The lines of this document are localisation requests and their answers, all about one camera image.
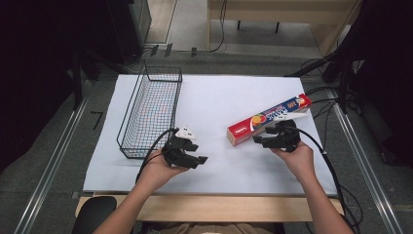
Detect person's left hand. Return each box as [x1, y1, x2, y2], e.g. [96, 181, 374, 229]
[137, 147, 190, 195]

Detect black hanging cable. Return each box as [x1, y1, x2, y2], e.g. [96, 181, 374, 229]
[207, 0, 228, 54]

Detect light wooden bench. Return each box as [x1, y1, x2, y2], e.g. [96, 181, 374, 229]
[206, 0, 362, 57]

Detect person's right hand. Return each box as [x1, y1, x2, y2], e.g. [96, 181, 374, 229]
[271, 140, 319, 185]

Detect red and blue wrap box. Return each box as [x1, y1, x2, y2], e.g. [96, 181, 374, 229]
[226, 93, 314, 147]

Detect white table cover sheet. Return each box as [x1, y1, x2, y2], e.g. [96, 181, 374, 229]
[82, 73, 339, 197]

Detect bundle of black floor cables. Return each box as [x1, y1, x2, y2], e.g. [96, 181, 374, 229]
[300, 58, 361, 121]

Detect black stand with curtain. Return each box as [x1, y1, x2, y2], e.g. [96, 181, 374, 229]
[285, 0, 413, 167]

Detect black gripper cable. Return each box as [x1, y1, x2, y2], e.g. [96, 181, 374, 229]
[285, 126, 362, 234]
[134, 127, 180, 184]

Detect black chair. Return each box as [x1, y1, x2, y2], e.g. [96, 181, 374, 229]
[71, 195, 118, 234]

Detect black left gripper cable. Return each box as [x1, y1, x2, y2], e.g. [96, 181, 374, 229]
[134, 127, 180, 184]

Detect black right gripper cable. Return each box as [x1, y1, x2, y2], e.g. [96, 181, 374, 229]
[285, 126, 362, 234]

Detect black wire basket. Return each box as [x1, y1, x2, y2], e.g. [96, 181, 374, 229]
[116, 59, 184, 160]

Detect metal floor rail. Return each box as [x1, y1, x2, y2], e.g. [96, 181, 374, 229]
[327, 87, 405, 234]
[13, 81, 93, 234]

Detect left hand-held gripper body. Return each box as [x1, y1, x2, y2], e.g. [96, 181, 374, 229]
[161, 125, 200, 169]

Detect wooden table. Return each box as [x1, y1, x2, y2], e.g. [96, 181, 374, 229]
[74, 193, 345, 223]

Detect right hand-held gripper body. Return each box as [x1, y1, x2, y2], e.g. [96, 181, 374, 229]
[268, 110, 311, 153]

